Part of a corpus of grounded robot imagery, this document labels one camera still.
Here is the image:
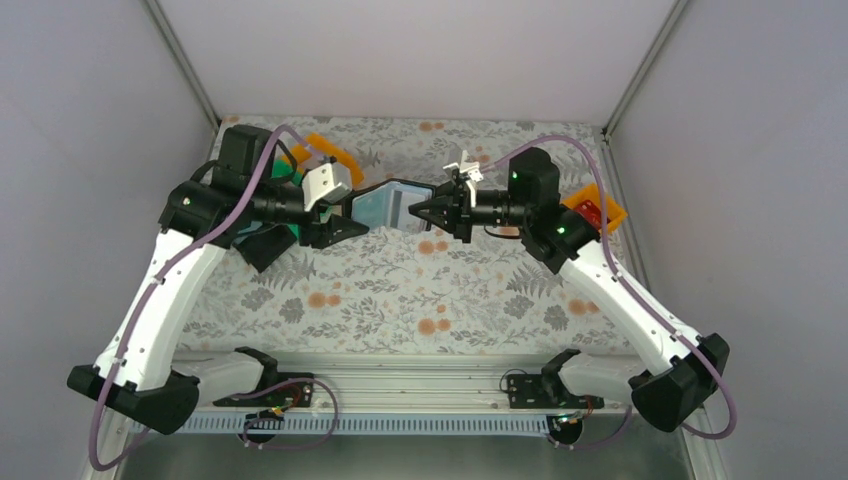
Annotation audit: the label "floral patterned table mat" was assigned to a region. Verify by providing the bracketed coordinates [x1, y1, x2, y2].
[178, 116, 633, 355]

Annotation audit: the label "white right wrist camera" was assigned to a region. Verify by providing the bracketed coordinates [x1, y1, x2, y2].
[442, 148, 484, 208]

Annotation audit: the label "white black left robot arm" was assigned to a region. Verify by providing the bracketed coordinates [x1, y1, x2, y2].
[67, 124, 367, 434]

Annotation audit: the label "red cards in bin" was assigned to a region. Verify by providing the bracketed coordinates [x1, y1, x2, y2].
[574, 199, 609, 230]

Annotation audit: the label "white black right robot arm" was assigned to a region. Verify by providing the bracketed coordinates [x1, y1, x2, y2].
[409, 147, 730, 432]

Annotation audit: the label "black leather card holder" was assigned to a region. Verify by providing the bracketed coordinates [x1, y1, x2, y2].
[342, 179, 436, 233]

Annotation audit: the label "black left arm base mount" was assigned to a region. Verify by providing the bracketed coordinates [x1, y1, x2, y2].
[213, 372, 315, 409]

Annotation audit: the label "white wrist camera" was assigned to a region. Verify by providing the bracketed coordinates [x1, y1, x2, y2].
[301, 161, 353, 211]
[442, 148, 484, 208]

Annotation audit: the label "black plastic bin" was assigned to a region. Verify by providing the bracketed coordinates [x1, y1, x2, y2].
[233, 224, 298, 273]

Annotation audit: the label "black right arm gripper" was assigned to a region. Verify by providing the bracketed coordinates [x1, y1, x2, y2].
[409, 180, 531, 243]

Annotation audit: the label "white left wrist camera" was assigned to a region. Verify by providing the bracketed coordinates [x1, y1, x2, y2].
[301, 161, 353, 211]

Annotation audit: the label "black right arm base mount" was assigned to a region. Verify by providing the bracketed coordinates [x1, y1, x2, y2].
[499, 369, 605, 410]

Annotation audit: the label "green plastic bin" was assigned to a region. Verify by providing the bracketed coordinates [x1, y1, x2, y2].
[238, 156, 306, 237]

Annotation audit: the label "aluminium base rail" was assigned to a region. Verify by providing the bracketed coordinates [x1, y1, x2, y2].
[109, 354, 704, 439]

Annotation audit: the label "orange plastic bin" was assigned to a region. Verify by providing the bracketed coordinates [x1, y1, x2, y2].
[289, 132, 365, 188]
[562, 183, 628, 233]

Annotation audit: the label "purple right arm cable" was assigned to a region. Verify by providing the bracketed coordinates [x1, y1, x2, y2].
[480, 135, 738, 440]

